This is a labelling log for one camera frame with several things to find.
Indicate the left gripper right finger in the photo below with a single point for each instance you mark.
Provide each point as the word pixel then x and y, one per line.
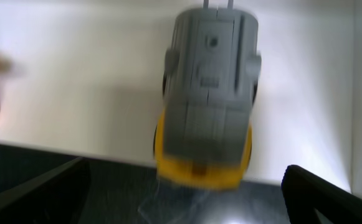
pixel 324 202

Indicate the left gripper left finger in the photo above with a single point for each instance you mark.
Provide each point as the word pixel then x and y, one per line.
pixel 43 196

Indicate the grey and yellow toy truck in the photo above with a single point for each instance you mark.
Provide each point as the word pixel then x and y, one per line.
pixel 208 93

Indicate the white shelf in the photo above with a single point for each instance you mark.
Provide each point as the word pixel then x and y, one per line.
pixel 74 77

